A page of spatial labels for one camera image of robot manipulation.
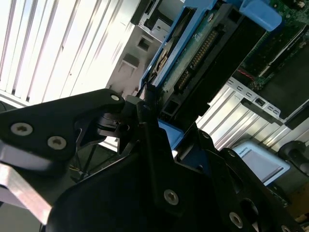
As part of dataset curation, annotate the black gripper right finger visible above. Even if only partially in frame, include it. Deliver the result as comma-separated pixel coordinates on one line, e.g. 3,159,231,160
175,122,309,232

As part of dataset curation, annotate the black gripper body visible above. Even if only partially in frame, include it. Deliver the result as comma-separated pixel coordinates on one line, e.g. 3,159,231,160
47,151,227,232

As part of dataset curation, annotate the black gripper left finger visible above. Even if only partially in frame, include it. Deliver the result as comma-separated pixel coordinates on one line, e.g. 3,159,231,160
0,84,188,219

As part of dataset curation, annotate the hard disk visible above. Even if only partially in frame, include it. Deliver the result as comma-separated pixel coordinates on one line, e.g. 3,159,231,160
139,0,283,170

